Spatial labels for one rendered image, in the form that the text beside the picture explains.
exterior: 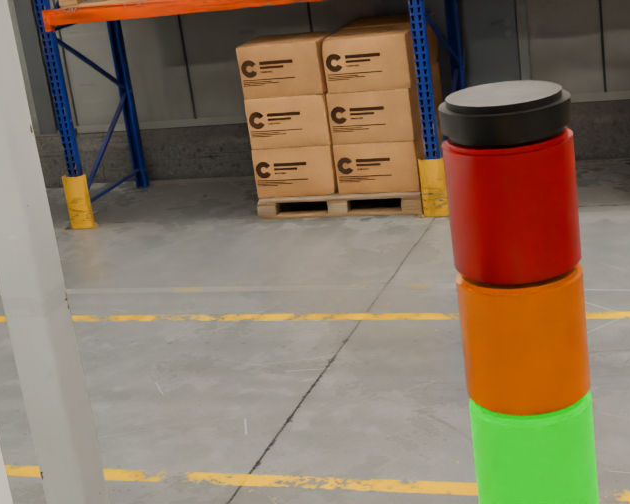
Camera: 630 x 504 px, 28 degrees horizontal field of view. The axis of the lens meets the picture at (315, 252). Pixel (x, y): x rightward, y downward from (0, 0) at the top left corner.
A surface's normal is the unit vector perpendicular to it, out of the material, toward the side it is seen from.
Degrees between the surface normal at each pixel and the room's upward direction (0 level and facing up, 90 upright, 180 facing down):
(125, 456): 0
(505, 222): 90
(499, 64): 90
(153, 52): 90
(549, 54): 90
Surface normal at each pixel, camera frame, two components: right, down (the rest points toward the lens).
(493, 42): -0.31, 0.33
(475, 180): -0.65, 0.32
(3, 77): 0.94, -0.02
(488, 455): -0.82, 0.28
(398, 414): -0.13, -0.94
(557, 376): 0.33, 0.25
